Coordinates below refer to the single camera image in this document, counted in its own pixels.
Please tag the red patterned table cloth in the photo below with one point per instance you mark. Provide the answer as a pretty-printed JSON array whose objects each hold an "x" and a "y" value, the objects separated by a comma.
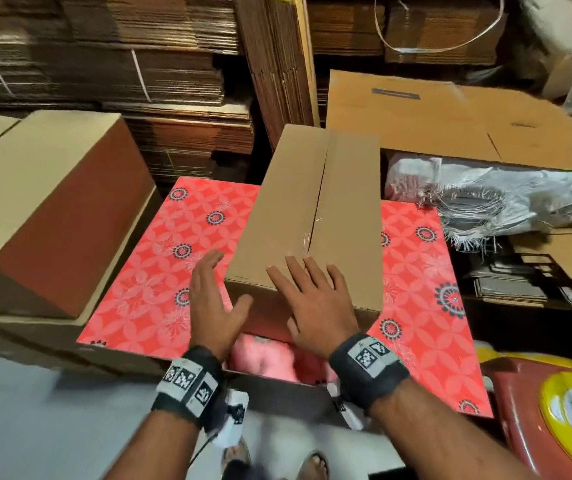
[{"x": 156, "y": 285}]

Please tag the person's left forearm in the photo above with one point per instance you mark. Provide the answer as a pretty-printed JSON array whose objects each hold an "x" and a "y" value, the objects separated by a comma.
[{"x": 156, "y": 450}]

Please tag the wall of cardboard stacks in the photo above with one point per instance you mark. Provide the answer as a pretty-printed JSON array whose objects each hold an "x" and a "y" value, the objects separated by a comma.
[{"x": 86, "y": 65}]

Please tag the person's left hand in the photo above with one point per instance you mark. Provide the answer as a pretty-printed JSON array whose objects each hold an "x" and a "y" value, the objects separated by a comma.
[{"x": 214, "y": 315}]

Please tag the person's right forearm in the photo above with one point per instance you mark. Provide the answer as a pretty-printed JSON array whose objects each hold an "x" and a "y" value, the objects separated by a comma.
[{"x": 436, "y": 440}]

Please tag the yellow-tied cardboard bundle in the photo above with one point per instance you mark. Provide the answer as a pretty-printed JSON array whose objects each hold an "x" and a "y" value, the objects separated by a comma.
[{"x": 278, "y": 65}]

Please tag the low pile of cardboard sheets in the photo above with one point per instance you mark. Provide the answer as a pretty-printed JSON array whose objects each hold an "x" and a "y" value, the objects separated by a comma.
[{"x": 556, "y": 260}]

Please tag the white woven sack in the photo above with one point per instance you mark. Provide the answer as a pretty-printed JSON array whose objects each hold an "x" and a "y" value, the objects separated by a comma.
[{"x": 486, "y": 195}]

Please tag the red plastic stool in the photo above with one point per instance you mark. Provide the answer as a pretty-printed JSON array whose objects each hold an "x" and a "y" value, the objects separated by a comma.
[{"x": 516, "y": 415}]

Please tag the white plastic sack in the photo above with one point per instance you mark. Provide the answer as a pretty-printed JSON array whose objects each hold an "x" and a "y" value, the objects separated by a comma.
[{"x": 566, "y": 45}]

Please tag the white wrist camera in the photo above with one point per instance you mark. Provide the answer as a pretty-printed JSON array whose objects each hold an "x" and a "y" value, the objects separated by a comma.
[
  {"x": 231, "y": 420},
  {"x": 344, "y": 407}
]

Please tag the person's right hand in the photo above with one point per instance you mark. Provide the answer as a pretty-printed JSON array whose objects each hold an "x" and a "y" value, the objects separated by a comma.
[{"x": 316, "y": 310}]

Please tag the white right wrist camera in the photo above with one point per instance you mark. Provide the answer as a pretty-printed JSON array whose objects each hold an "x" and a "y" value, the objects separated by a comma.
[{"x": 344, "y": 407}]

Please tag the small brown cardboard box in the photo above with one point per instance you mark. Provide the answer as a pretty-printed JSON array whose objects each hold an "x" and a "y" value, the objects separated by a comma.
[{"x": 311, "y": 205}]

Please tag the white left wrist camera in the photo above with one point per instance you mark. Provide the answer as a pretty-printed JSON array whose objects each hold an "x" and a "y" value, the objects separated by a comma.
[{"x": 231, "y": 420}]

